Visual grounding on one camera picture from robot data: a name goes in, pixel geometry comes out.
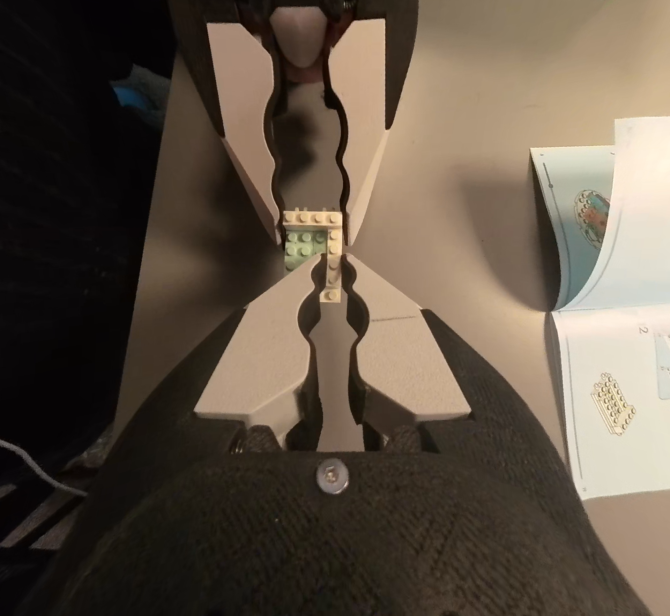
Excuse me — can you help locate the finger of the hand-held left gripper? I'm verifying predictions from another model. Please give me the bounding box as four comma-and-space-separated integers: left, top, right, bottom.
206, 21, 288, 246
320, 17, 390, 246

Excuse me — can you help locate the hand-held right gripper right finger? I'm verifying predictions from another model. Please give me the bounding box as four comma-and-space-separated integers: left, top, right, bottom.
343, 254, 473, 444

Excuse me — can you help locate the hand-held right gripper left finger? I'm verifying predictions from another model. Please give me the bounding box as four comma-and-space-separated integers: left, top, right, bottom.
194, 254, 322, 449

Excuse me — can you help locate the white narrow lego plate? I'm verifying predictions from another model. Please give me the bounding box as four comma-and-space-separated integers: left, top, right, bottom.
282, 209, 344, 228
319, 225, 345, 305

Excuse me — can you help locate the lego instruction booklet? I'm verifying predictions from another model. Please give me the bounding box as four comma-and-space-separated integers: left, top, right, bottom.
529, 116, 670, 500

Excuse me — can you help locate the person's black sweater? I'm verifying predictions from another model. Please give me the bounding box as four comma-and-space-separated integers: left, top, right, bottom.
0, 0, 176, 549

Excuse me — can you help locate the white cable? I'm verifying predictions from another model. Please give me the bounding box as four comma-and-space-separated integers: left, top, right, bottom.
0, 437, 88, 497

